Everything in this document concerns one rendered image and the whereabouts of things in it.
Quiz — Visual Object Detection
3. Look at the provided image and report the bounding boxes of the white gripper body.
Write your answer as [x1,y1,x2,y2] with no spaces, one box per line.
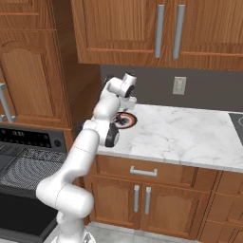
[119,96,139,111]

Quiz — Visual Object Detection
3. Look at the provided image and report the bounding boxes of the black and red patterned plate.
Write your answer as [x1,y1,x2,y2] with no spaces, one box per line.
[111,111,139,130]

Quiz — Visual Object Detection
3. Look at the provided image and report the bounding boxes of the black and grey oven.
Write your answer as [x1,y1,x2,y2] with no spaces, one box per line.
[0,124,69,235]

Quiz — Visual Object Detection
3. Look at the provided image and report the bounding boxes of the black oven door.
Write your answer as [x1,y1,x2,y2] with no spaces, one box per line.
[0,192,60,243]

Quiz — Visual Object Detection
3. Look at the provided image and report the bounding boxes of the wide wooden drawer front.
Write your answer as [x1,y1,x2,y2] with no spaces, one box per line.
[95,155,198,190]

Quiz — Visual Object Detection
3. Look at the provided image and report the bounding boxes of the wooden base cupboard door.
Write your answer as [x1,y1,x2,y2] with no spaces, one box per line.
[89,176,142,230]
[140,181,205,240]

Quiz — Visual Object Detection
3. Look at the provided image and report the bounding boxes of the tall arched wooden cupboard door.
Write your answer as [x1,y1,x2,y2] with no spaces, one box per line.
[0,30,71,129]

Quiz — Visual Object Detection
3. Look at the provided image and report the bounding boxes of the black hob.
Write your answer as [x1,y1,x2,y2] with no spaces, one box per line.
[228,112,243,147]

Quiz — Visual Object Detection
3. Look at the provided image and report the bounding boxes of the narrow wooden drawer front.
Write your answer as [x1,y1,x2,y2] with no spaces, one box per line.
[206,192,243,226]
[198,220,243,243]
[215,170,243,196]

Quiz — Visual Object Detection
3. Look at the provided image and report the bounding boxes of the small wooden cupboard door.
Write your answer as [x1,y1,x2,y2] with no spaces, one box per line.
[0,0,55,32]

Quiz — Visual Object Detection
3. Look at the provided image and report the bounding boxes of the white wall socket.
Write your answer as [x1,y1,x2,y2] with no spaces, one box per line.
[172,75,188,96]

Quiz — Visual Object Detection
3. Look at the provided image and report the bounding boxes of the grey drawer handle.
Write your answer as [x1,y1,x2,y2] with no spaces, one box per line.
[129,165,159,178]

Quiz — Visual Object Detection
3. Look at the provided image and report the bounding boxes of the wooden wall cupboard door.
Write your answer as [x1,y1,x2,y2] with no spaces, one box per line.
[70,0,168,66]
[166,0,243,72]

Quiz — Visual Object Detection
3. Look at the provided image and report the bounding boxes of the grey wall cupboard handle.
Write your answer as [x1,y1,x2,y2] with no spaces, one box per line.
[172,4,186,60]
[154,4,166,60]

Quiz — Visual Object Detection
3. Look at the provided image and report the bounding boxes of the grey base cupboard handle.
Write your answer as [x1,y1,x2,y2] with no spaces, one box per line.
[133,184,140,214]
[144,186,153,215]

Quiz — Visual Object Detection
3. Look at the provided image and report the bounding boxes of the wire oven rack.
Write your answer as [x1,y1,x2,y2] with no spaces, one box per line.
[0,147,68,192]

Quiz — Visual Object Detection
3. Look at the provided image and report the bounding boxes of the grey tall cupboard handle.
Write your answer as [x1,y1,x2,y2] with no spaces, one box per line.
[0,83,17,124]

